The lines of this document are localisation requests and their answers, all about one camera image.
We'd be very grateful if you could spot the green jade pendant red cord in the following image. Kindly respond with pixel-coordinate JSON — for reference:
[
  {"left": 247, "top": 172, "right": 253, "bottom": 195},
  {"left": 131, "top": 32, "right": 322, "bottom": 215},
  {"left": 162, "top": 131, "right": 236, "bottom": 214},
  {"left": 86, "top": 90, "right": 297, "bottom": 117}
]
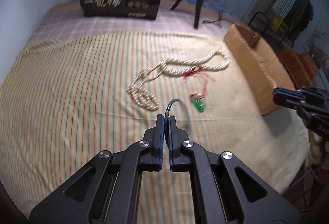
[{"left": 182, "top": 68, "right": 217, "bottom": 114}]

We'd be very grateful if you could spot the thin dark bangle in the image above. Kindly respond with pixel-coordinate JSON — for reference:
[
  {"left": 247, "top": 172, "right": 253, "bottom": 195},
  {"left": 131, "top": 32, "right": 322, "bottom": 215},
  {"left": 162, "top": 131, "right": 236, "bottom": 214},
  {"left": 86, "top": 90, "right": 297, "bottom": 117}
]
[{"left": 164, "top": 98, "right": 191, "bottom": 132}]

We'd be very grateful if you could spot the brown cardboard box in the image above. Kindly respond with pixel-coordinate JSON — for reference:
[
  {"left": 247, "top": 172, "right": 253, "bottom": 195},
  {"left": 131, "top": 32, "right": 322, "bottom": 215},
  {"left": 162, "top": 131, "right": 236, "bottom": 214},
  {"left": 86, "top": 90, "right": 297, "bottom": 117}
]
[{"left": 224, "top": 24, "right": 295, "bottom": 115}]

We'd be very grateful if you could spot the orange patterned stool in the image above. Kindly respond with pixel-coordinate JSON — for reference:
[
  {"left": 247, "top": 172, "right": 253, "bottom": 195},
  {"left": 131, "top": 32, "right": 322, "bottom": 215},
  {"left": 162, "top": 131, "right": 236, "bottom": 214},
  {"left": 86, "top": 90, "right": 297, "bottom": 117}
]
[{"left": 278, "top": 49, "right": 319, "bottom": 89}]

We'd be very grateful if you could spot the yellow box on rack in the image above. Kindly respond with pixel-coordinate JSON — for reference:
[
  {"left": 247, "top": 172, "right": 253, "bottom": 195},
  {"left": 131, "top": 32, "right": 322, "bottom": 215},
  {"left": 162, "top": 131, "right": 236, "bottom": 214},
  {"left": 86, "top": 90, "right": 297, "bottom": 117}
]
[{"left": 272, "top": 17, "right": 287, "bottom": 33}]

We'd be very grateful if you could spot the black metal clothes rack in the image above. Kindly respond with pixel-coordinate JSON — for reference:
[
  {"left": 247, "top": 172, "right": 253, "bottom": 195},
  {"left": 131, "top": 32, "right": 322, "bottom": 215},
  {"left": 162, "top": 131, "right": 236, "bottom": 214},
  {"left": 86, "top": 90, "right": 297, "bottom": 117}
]
[{"left": 247, "top": 0, "right": 313, "bottom": 48}]

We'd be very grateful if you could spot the yellow striped bed sheet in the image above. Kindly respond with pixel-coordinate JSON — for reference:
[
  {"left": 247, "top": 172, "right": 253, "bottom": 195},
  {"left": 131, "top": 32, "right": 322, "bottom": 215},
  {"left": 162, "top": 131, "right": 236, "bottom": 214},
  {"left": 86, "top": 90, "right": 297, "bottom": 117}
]
[{"left": 1, "top": 31, "right": 309, "bottom": 216}]

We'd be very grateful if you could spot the pink checkered blanket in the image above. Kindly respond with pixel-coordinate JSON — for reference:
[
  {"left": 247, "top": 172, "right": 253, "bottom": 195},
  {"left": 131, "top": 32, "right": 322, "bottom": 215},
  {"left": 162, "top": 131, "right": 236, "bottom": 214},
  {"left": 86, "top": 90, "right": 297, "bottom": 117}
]
[{"left": 30, "top": 0, "right": 247, "bottom": 40}]

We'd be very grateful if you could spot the black power cable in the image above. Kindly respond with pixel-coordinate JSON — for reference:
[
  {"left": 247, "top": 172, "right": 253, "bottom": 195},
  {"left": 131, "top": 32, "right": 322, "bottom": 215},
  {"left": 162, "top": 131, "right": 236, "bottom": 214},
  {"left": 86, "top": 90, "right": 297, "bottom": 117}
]
[{"left": 202, "top": 9, "right": 227, "bottom": 27}]

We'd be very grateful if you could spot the long white pearl necklace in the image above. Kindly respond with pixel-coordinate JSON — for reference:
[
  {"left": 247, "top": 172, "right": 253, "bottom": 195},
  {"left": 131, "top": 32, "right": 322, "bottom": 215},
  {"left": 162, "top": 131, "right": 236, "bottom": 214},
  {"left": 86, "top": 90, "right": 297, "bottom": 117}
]
[{"left": 126, "top": 48, "right": 231, "bottom": 112}]

